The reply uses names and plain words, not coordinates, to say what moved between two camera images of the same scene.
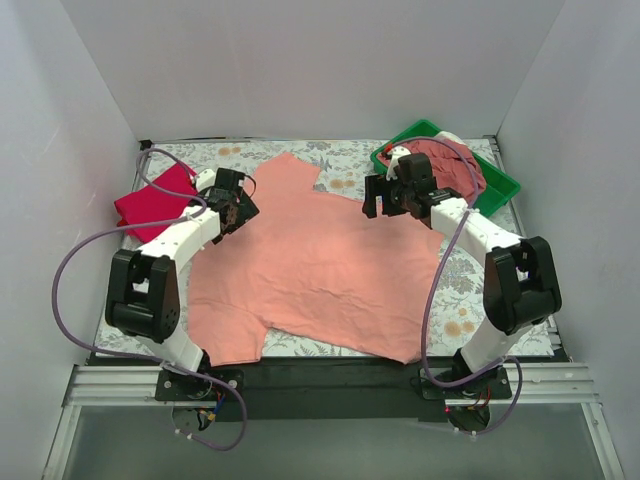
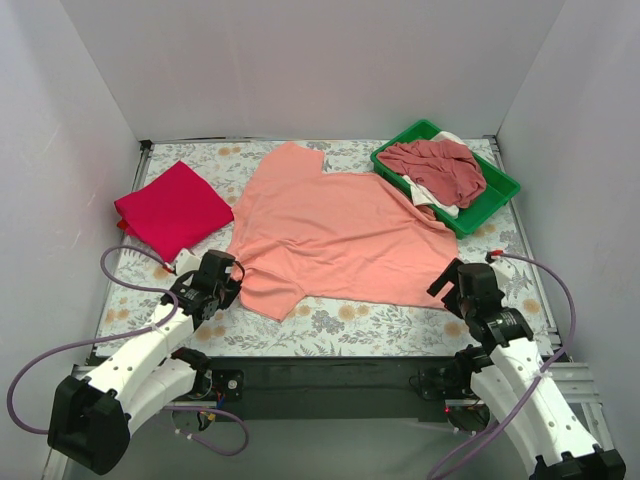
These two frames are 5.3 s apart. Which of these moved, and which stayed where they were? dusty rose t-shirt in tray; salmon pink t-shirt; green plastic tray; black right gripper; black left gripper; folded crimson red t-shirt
Moved: salmon pink t-shirt; black left gripper; black right gripper
Stayed: dusty rose t-shirt in tray; green plastic tray; folded crimson red t-shirt
